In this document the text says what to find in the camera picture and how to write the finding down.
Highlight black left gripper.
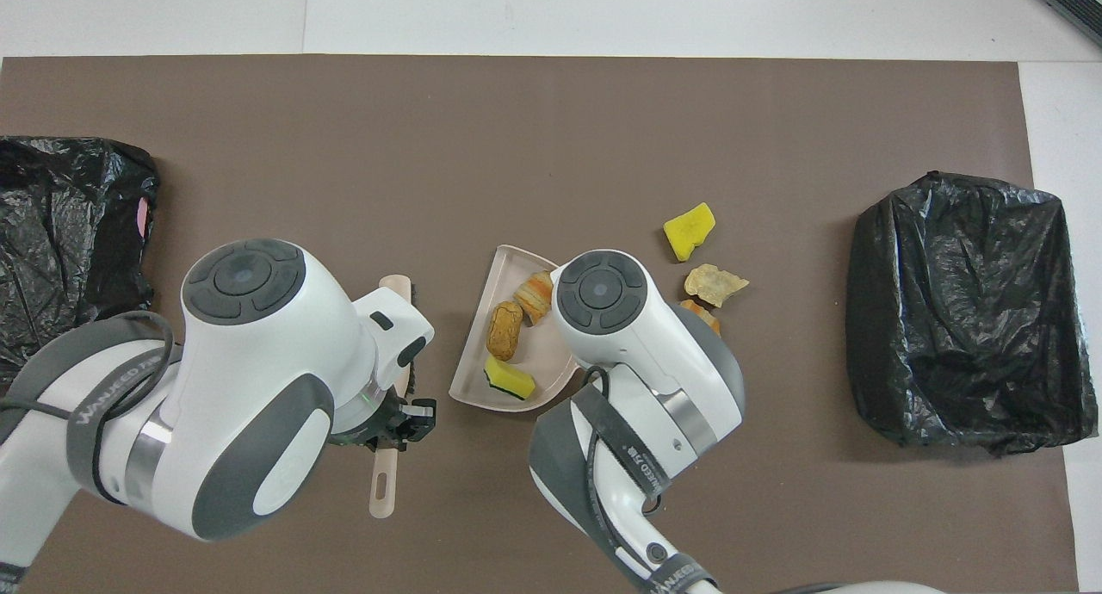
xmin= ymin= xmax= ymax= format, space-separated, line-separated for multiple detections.
xmin=331 ymin=392 xmax=440 ymax=453

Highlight beige hand brush black bristles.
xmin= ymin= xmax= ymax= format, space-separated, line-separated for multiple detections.
xmin=368 ymin=275 xmax=423 ymax=519

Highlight beige plastic dustpan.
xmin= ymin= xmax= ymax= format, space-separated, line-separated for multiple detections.
xmin=449 ymin=244 xmax=579 ymax=413

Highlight green and yellow sponge piece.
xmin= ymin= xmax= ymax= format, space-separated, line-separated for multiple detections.
xmin=484 ymin=356 xmax=536 ymax=401

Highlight brown textured bread roll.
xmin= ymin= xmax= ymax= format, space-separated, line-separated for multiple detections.
xmin=486 ymin=300 xmax=524 ymax=362

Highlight orange striped croissant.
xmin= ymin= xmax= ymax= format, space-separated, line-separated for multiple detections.
xmin=680 ymin=299 xmax=722 ymax=337
xmin=514 ymin=271 xmax=554 ymax=325

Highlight pale pastry piece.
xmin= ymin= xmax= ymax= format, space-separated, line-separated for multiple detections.
xmin=684 ymin=264 xmax=750 ymax=308

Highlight black bag-lined bin pink mark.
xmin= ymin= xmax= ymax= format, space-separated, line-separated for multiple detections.
xmin=0 ymin=135 xmax=161 ymax=388

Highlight brown table mat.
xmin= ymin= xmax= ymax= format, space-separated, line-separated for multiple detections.
xmin=0 ymin=55 xmax=1079 ymax=594

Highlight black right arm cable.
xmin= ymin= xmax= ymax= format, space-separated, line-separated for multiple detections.
xmin=585 ymin=366 xmax=664 ymax=578

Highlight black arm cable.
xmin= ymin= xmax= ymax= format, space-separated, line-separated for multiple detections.
xmin=585 ymin=366 xmax=664 ymax=578
xmin=0 ymin=396 xmax=77 ymax=424

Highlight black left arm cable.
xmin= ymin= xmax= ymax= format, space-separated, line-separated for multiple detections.
xmin=0 ymin=396 xmax=77 ymax=424

